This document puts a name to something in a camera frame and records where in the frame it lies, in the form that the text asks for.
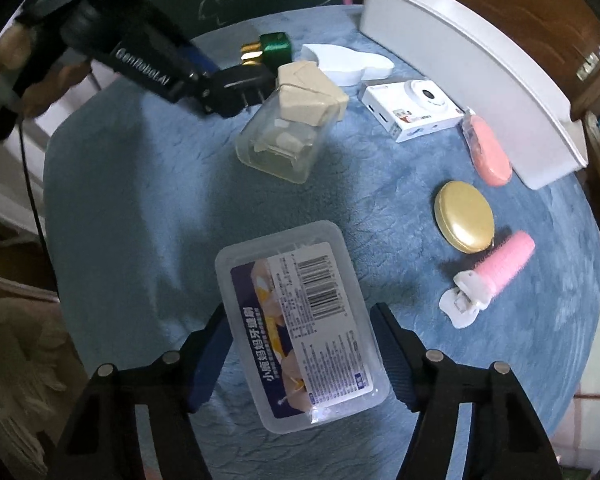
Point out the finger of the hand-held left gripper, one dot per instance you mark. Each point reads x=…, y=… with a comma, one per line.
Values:
x=200, y=92
x=202, y=62

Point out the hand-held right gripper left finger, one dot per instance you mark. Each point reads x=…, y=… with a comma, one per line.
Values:
x=207, y=360

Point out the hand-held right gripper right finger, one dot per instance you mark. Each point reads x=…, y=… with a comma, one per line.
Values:
x=397, y=360

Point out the black plug adapter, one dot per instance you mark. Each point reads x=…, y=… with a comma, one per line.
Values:
x=235, y=87

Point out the clear floss pick box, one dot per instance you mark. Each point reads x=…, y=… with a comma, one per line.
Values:
x=300, y=320

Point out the children's digital camera box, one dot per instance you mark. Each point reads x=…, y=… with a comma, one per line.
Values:
x=415, y=110

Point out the pink brush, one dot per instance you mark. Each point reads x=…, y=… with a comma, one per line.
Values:
x=490, y=155

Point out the white storage bin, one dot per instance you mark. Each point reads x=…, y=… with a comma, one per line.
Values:
x=455, y=50

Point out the person's left hand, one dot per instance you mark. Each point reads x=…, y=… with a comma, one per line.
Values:
x=55, y=85

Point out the green plug adapter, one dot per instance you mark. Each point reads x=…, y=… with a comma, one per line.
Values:
x=275, y=47

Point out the clear jar of beige blocks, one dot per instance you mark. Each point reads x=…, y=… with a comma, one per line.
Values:
x=280, y=135

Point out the blue blanket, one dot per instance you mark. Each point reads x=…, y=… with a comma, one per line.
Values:
x=155, y=185

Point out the white packet in bin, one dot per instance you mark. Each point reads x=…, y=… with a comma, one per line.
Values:
x=340, y=62

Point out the gold oval compact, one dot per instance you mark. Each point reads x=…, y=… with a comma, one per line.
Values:
x=462, y=215

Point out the beige tasselled cloth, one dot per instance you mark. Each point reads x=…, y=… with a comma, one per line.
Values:
x=15, y=360

